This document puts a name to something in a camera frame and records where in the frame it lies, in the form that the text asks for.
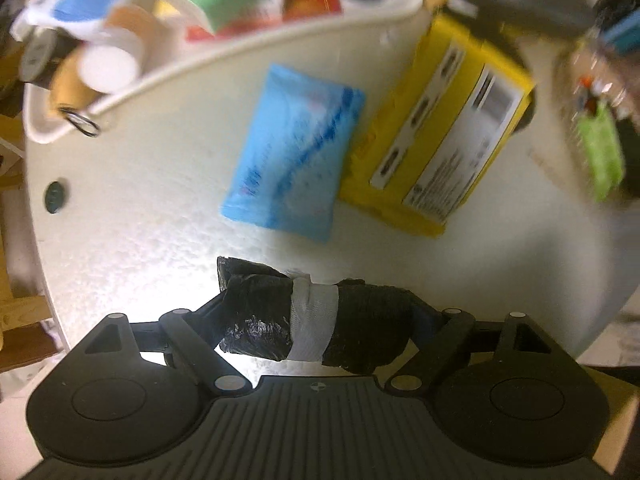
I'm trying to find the black roll with white band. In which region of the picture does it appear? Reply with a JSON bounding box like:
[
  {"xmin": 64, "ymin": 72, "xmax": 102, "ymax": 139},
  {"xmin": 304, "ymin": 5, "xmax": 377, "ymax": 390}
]
[{"xmin": 216, "ymin": 256, "xmax": 418, "ymax": 375}]

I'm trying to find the metal key ring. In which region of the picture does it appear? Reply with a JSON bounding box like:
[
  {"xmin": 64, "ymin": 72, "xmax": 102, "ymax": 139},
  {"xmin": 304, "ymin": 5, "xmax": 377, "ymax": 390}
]
[{"xmin": 60, "ymin": 107, "xmax": 101, "ymax": 137}]

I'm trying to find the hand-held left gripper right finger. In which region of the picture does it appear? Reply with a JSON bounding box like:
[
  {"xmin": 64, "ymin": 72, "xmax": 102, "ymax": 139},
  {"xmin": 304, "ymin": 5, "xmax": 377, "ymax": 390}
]
[{"xmin": 385, "ymin": 305, "xmax": 556, "ymax": 396}]

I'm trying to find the green wipes packet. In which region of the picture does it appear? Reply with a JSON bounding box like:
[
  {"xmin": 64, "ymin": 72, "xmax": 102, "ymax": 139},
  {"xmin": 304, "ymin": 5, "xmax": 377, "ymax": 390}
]
[{"xmin": 575, "ymin": 107, "xmax": 626, "ymax": 201}]

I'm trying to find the white tray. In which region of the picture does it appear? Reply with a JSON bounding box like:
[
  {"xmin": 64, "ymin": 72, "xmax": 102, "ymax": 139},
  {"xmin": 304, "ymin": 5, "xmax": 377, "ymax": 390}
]
[{"xmin": 22, "ymin": 0, "xmax": 426, "ymax": 145}]

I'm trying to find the yellow box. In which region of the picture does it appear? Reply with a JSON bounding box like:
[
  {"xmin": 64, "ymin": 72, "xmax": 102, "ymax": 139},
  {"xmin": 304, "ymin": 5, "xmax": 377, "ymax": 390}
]
[{"xmin": 337, "ymin": 12, "xmax": 536, "ymax": 237}]

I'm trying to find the blue and white round item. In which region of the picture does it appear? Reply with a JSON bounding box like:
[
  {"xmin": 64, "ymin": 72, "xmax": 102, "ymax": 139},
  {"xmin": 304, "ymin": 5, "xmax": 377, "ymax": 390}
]
[{"xmin": 12, "ymin": 0, "xmax": 136, "ymax": 43}]

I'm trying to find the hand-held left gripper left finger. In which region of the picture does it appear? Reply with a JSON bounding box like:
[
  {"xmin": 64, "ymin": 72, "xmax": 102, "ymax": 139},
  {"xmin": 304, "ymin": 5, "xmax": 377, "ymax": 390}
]
[{"xmin": 85, "ymin": 292, "xmax": 253, "ymax": 396}]

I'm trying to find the orange bottle with white cap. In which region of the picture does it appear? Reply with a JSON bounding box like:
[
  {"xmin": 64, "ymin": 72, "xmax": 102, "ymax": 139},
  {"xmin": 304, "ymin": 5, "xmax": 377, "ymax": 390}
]
[{"xmin": 77, "ymin": 4, "xmax": 161, "ymax": 95}]

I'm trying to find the brown cardboard box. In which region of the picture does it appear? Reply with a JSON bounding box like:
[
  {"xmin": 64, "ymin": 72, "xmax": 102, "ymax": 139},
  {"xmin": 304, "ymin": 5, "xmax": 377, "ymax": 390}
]
[{"xmin": 575, "ymin": 365, "xmax": 640, "ymax": 476}]

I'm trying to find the tan round object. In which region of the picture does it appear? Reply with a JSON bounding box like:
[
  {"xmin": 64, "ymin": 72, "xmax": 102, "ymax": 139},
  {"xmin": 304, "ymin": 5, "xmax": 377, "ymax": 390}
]
[{"xmin": 50, "ymin": 52, "xmax": 101, "ymax": 113}]

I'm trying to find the dark round table grommet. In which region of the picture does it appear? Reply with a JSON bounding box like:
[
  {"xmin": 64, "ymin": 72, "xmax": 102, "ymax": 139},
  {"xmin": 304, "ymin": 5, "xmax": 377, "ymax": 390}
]
[{"xmin": 44, "ymin": 180, "xmax": 68, "ymax": 215}]

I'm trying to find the blue tissue packet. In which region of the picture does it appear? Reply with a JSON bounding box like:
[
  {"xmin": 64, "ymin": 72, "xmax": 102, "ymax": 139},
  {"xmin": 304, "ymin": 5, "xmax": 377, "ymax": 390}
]
[{"xmin": 220, "ymin": 62, "xmax": 367, "ymax": 245}]

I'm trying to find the clear bag with green item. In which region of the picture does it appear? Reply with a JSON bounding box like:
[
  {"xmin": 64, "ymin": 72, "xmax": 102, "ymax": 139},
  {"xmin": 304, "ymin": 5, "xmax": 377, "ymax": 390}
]
[{"xmin": 555, "ymin": 25, "xmax": 640, "ymax": 206}]

